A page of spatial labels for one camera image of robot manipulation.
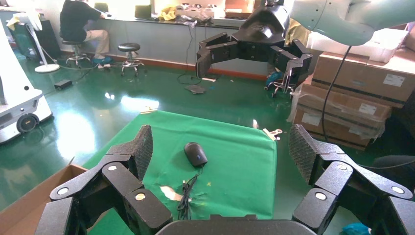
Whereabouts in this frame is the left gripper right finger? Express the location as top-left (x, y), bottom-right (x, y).
top-left (288, 124), bottom-right (415, 235)

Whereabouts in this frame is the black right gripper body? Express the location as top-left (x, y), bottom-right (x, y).
top-left (231, 5), bottom-right (291, 62)

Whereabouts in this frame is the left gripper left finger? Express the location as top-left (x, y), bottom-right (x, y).
top-left (34, 124), bottom-right (172, 235)

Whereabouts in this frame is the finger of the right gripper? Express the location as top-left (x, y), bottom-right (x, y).
top-left (271, 39), bottom-right (314, 87)
top-left (195, 32), bottom-right (241, 78)

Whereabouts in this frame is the thin black mouse cable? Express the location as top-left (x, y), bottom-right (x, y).
top-left (176, 167), bottom-right (203, 221)

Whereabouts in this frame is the black computer mouse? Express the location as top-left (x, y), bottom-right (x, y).
top-left (184, 142), bottom-right (208, 168)

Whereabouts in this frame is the white foam box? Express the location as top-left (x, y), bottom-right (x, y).
top-left (306, 27), bottom-right (408, 64)

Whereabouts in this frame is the open brown cardboard box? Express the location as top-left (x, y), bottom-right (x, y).
top-left (0, 158), bottom-right (88, 235)

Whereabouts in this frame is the wheeled office chair base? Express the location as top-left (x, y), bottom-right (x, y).
top-left (265, 70), bottom-right (296, 98)

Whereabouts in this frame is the dark flat floor mat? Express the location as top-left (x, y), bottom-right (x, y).
top-left (184, 84), bottom-right (207, 95)

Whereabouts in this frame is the teal plastic object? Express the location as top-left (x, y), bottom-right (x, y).
top-left (340, 223), bottom-right (372, 235)

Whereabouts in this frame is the brown cardboard carton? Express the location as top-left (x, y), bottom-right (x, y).
top-left (297, 83), bottom-right (393, 130)
top-left (311, 47), bottom-right (415, 108)
top-left (292, 106), bottom-right (387, 150)

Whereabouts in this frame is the grey long workbench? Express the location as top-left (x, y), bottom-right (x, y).
top-left (94, 13), bottom-right (270, 78)

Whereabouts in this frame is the yellow cloth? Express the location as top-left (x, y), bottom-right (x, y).
top-left (160, 6), bottom-right (178, 22)

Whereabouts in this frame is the black monitor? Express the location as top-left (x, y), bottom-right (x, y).
top-left (134, 4), bottom-right (152, 20)

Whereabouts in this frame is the black round stool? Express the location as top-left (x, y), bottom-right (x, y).
top-left (61, 40), bottom-right (93, 68)
top-left (117, 43), bottom-right (145, 78)

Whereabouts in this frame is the green table cloth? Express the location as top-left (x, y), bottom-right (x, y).
top-left (82, 110), bottom-right (278, 235)

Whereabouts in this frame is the black power adapter brick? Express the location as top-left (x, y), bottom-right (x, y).
top-left (53, 79), bottom-right (73, 91)

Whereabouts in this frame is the white wheeled robot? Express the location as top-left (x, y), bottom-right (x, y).
top-left (0, 19), bottom-right (53, 145)

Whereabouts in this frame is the seated person black shirt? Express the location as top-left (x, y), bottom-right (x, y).
top-left (59, 0), bottom-right (113, 65)

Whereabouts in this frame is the black cabinet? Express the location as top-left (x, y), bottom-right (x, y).
top-left (8, 20), bottom-right (61, 61)

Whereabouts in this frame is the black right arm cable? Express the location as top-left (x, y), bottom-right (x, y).
top-left (321, 45), bottom-right (353, 143)

